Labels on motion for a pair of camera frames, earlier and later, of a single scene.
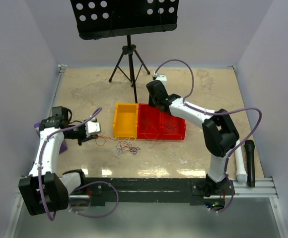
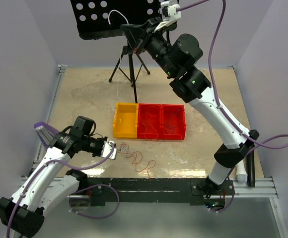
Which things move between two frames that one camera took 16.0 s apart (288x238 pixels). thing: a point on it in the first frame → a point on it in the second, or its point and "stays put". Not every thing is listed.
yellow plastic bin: (125, 120) stays put
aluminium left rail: (61, 68) stays put
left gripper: (85, 138) → (103, 139)
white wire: (118, 151) → (114, 11)
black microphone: (250, 144) stays put
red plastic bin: (172, 127) stays put
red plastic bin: (150, 123) stays put
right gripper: (151, 103) → (135, 33)
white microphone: (241, 175) stays put
